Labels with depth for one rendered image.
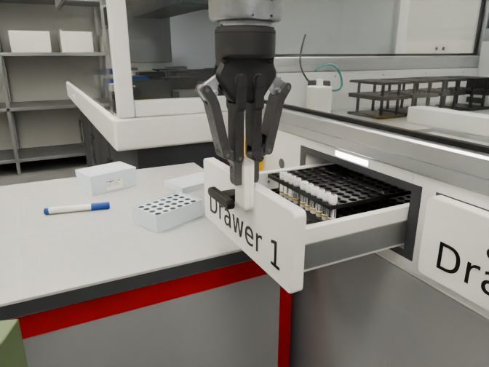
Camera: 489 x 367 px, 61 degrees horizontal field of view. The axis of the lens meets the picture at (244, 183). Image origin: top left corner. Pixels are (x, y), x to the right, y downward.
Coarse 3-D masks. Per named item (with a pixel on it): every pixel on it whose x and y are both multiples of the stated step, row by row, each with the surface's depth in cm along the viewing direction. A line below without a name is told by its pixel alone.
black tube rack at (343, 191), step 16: (304, 176) 71; (320, 176) 71; (336, 176) 71; (352, 176) 71; (368, 176) 71; (336, 192) 63; (352, 192) 63; (368, 192) 63; (384, 192) 63; (400, 192) 63; (304, 208) 64; (352, 208) 64; (368, 208) 64
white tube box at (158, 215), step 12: (180, 192) 94; (144, 204) 87; (156, 204) 87; (168, 204) 87; (180, 204) 87; (192, 204) 87; (132, 216) 86; (144, 216) 83; (156, 216) 81; (168, 216) 83; (180, 216) 85; (192, 216) 88; (156, 228) 81; (168, 228) 84
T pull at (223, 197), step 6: (210, 192) 61; (216, 192) 59; (222, 192) 59; (228, 192) 59; (234, 192) 59; (216, 198) 59; (222, 198) 57; (228, 198) 57; (234, 198) 58; (222, 204) 57; (228, 204) 56; (234, 204) 56
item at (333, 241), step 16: (384, 208) 58; (400, 208) 58; (320, 224) 53; (336, 224) 53; (352, 224) 55; (368, 224) 56; (384, 224) 57; (400, 224) 59; (320, 240) 53; (336, 240) 54; (352, 240) 55; (368, 240) 57; (384, 240) 58; (400, 240) 60; (304, 256) 52; (320, 256) 53; (336, 256) 55; (352, 256) 56
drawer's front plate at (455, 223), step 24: (432, 216) 53; (456, 216) 50; (480, 216) 47; (432, 240) 53; (456, 240) 50; (480, 240) 47; (432, 264) 54; (480, 264) 48; (456, 288) 51; (480, 288) 48
